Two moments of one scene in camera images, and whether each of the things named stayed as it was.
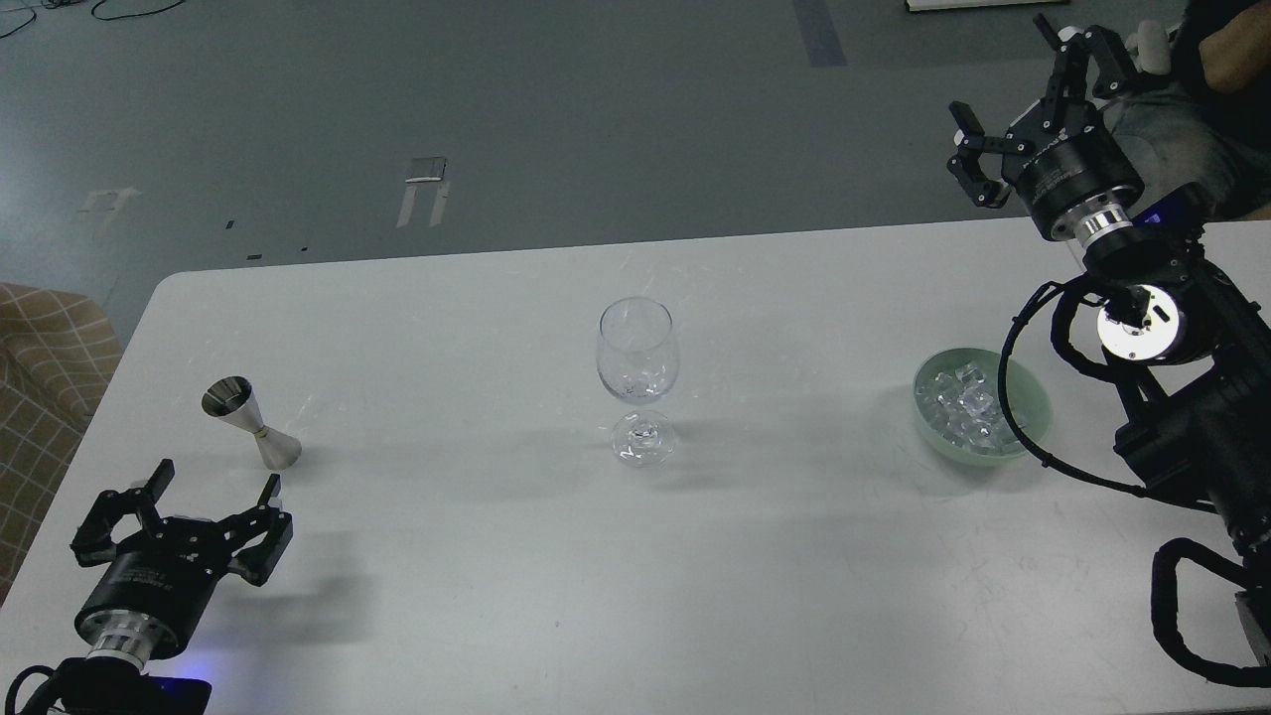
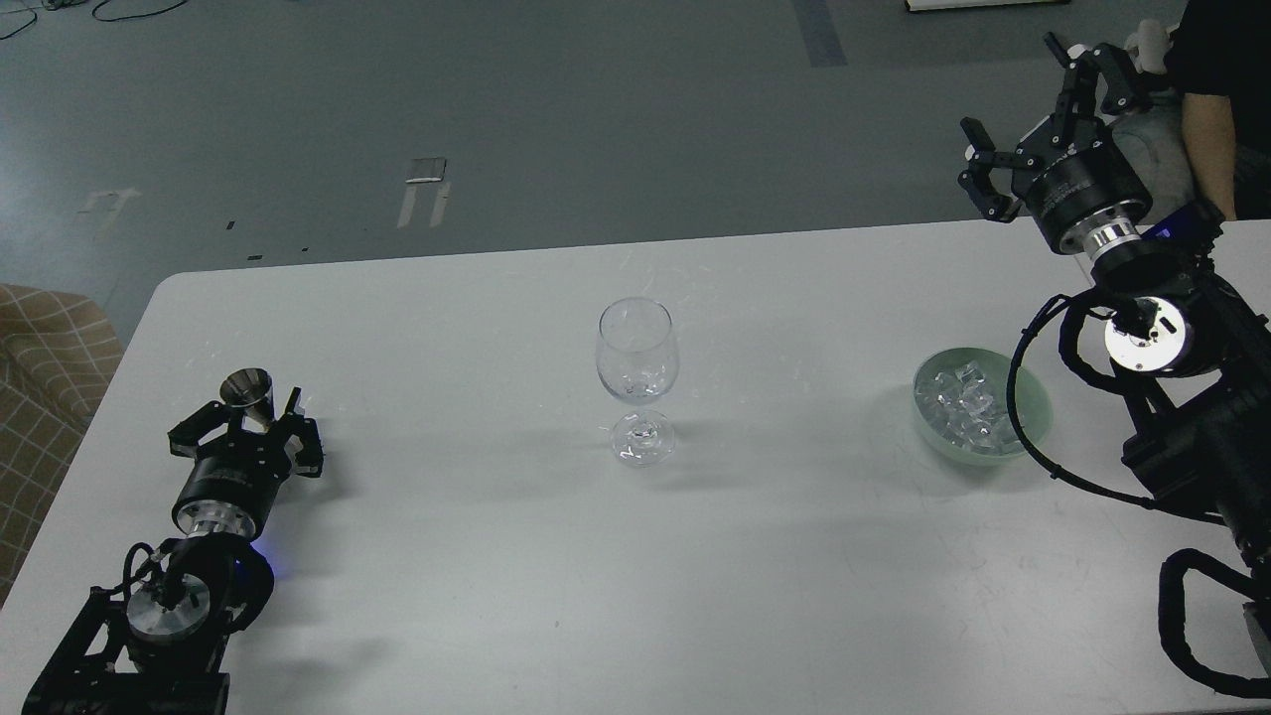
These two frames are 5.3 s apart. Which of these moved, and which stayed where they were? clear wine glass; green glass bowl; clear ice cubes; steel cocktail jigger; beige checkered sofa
Moved: steel cocktail jigger
Stayed: beige checkered sofa; clear wine glass; green glass bowl; clear ice cubes
